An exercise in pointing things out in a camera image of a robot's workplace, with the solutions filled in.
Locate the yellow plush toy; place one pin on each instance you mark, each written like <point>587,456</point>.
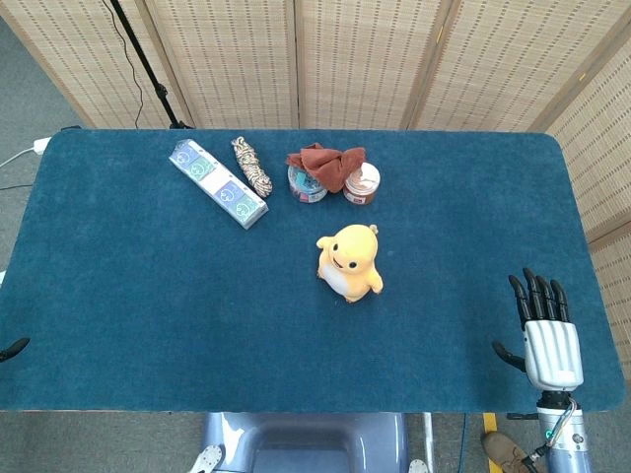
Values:
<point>350,263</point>

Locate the long white blue box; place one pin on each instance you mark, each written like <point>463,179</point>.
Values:
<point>217,182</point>

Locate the rust brown cloth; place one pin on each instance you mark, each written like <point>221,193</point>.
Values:
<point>328,162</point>

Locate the blue table mat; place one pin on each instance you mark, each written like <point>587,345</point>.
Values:
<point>305,276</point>

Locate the white power strip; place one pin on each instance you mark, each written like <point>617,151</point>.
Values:
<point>40,145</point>

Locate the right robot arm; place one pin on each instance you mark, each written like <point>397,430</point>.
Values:
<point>562,433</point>

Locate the black tripod stand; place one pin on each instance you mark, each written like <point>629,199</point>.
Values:
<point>148,64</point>

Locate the brown lidded jar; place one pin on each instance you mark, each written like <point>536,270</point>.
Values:
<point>361,184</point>

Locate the blue round tin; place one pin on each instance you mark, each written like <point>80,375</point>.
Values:
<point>306,187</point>

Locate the brown shoe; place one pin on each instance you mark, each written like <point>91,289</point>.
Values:
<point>507,451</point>

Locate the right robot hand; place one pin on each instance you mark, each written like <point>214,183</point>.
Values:
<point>549,345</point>

